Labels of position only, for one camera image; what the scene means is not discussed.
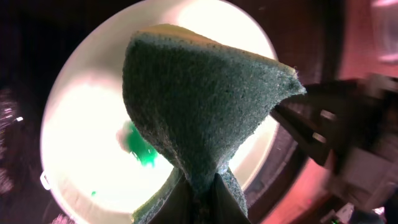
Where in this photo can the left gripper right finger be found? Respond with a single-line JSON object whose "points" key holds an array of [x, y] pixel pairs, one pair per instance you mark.
{"points": [[225, 209]]}

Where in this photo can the mint plate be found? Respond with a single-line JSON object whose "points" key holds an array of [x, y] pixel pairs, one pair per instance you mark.
{"points": [[84, 166]]}

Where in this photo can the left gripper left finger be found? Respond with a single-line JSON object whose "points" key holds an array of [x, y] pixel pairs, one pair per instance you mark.
{"points": [[177, 207]]}

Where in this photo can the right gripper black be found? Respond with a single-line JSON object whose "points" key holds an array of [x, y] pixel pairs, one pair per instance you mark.
{"points": [[350, 125]]}

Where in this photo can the green yellow sponge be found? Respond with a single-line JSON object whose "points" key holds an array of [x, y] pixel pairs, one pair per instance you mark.
{"points": [[196, 101]]}

